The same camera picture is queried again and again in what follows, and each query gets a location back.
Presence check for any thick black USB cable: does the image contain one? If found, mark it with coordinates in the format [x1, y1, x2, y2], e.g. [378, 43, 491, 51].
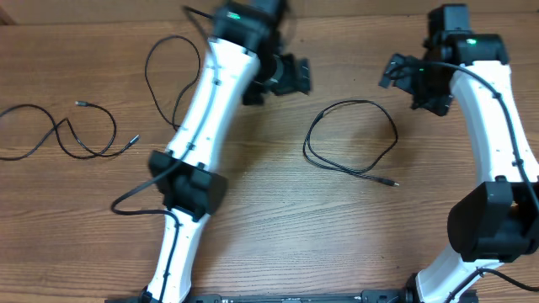
[0, 100, 141, 162]

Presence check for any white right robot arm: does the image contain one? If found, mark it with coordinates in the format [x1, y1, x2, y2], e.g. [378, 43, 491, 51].
[380, 4, 538, 302]

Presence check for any thin black USB cable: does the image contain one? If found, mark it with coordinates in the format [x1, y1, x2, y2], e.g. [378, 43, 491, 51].
[302, 98, 400, 188]

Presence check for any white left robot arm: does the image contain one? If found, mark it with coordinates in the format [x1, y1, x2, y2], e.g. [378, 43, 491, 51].
[141, 0, 311, 302]

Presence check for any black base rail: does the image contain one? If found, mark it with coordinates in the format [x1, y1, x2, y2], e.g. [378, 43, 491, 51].
[185, 290, 414, 303]

